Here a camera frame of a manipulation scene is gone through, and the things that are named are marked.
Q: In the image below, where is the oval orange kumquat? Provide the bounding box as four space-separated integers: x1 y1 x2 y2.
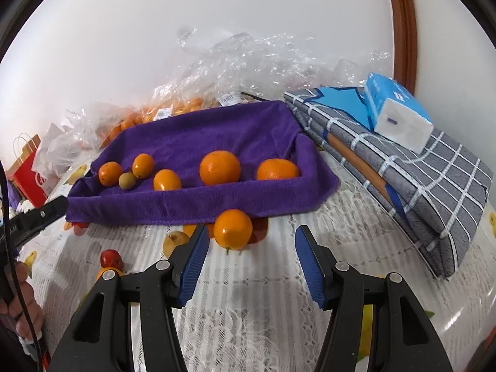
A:
214 209 253 250

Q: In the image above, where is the round orange kumquat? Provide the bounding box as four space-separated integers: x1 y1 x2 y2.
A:
153 169 182 192

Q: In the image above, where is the yellow green small fruit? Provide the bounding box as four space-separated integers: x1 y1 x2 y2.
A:
118 172 136 191

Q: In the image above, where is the large orange mandarin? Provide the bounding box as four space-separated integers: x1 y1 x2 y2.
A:
255 158 301 180

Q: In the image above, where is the medium orange mandarin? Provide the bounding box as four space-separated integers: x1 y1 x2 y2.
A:
198 150 241 186

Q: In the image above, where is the small orange kumquat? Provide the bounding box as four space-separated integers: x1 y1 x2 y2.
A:
131 153 155 180

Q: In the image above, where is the person's left hand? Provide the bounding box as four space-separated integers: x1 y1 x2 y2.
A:
0 260 45 342

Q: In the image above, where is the small yellowish fruit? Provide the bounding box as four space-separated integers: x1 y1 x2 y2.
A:
162 231 190 259

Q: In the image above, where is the red paper gift bag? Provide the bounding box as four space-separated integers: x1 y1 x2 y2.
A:
7 133 47 207

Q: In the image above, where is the small red fruit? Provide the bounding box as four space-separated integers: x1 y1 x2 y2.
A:
100 250 124 271

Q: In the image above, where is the white translucent plastic bag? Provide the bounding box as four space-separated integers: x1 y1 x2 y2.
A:
32 109 102 179

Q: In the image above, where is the purple towel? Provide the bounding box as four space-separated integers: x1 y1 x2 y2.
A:
64 100 341 226

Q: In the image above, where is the grey checked folded cushion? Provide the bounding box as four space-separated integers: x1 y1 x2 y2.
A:
284 87 494 278

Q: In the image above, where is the blue white tissue pack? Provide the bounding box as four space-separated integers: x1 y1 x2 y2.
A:
364 72 434 154

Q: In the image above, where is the clear plastic bag of oranges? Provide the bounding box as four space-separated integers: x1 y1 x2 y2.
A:
96 28 392 147

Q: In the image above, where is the black cable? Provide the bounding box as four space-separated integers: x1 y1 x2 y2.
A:
0 159 46 372

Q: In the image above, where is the brown wooden door frame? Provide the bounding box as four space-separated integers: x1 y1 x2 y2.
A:
390 0 418 95

